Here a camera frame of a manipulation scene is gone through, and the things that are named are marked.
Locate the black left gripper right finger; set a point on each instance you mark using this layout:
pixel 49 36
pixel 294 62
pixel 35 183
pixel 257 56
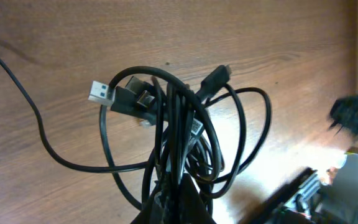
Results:
pixel 278 199

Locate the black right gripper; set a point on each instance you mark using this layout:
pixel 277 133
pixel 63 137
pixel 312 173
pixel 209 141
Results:
pixel 316 202

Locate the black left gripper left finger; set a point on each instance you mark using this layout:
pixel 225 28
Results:
pixel 183 206

